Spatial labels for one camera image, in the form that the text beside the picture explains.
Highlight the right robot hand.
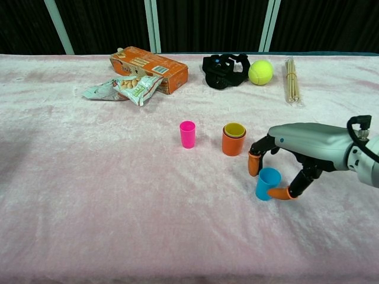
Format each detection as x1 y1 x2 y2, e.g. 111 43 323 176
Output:
248 122 356 201

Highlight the light blue plastic cup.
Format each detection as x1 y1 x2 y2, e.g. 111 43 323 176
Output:
255 167 282 201

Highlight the yellow plastic cup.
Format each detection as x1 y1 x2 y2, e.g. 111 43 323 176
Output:
224 122 246 139

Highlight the pink plastic cup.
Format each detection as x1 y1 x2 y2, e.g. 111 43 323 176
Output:
179 120 197 149

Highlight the bundle of wooden sticks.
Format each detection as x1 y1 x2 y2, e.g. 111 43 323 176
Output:
284 57 304 107

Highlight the orange plastic cup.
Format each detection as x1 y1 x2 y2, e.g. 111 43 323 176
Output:
221 125 247 157

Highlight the yellow tennis ball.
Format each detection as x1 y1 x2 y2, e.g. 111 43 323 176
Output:
248 59 274 86

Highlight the orange cardboard box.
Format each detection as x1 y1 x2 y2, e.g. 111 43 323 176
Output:
110 46 190 95

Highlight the white snack bag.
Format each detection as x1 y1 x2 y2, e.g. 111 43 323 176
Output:
82 75 165 107

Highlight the pink velvet cloth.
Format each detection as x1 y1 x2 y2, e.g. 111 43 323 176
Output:
0 53 379 284

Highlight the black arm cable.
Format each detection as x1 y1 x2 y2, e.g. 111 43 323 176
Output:
346 114 379 163

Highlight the black strap camera mount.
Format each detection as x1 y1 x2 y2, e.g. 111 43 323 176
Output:
202 53 251 89

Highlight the white partition frame post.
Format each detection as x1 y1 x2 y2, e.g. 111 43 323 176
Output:
259 0 281 53
144 0 162 54
44 0 75 56

